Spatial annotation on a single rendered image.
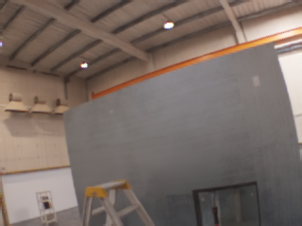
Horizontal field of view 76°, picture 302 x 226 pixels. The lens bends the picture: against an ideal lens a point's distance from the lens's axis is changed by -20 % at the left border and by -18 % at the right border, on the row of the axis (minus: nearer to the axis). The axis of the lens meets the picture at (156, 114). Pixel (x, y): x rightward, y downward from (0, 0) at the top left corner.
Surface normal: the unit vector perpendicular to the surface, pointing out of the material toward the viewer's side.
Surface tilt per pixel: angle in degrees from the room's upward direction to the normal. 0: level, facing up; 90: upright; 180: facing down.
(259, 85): 90
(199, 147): 90
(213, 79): 90
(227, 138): 90
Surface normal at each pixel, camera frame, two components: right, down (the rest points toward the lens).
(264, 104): -0.51, -0.04
